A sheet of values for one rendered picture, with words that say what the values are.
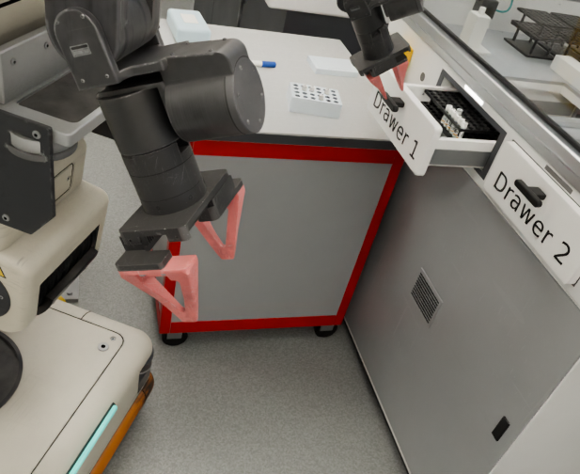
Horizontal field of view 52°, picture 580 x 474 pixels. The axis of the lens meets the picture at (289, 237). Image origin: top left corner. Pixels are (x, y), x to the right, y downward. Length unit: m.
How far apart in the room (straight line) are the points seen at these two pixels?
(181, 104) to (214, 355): 1.41
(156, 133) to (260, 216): 1.02
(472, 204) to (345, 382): 0.76
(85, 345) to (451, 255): 0.86
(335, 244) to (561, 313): 0.69
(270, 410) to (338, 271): 0.44
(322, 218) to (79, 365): 0.68
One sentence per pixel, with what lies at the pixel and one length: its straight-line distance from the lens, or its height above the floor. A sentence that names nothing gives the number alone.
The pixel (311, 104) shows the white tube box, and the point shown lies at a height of 0.79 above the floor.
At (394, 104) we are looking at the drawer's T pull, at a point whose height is 0.91.
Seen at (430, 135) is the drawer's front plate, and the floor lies 0.91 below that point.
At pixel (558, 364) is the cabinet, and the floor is 0.69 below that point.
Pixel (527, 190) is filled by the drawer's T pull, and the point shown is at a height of 0.91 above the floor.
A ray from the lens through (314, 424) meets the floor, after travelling 1.73.
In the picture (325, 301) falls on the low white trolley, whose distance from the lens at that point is 1.77.
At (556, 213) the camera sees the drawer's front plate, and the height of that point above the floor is 0.90.
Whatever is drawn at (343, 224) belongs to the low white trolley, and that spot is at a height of 0.49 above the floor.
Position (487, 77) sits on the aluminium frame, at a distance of 1.32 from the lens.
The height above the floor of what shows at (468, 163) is 0.85.
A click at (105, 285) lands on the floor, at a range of 1.99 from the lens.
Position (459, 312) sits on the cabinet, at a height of 0.54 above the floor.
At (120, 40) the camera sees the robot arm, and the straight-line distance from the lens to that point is 0.46.
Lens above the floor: 1.39
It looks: 37 degrees down
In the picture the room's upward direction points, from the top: 15 degrees clockwise
